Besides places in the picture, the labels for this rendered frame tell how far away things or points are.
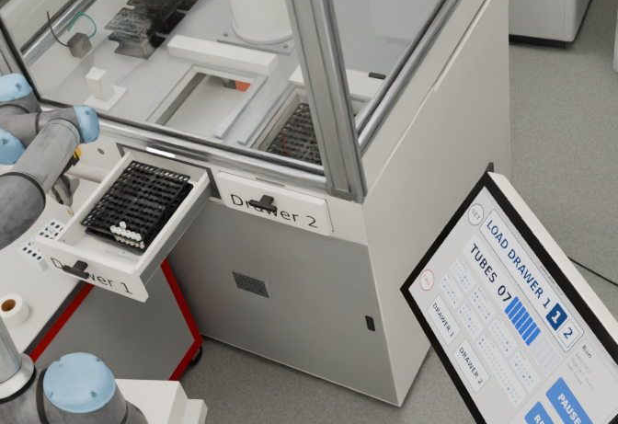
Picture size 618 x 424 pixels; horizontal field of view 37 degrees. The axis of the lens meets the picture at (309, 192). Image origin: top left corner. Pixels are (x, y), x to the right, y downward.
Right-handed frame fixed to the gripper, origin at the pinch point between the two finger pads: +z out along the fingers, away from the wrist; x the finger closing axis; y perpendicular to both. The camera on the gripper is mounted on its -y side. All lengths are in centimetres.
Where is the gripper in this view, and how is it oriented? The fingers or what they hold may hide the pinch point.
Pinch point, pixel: (63, 203)
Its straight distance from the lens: 221.2
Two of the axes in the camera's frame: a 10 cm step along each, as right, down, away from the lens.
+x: -8.9, -2.1, 4.1
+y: 4.2, -7.1, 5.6
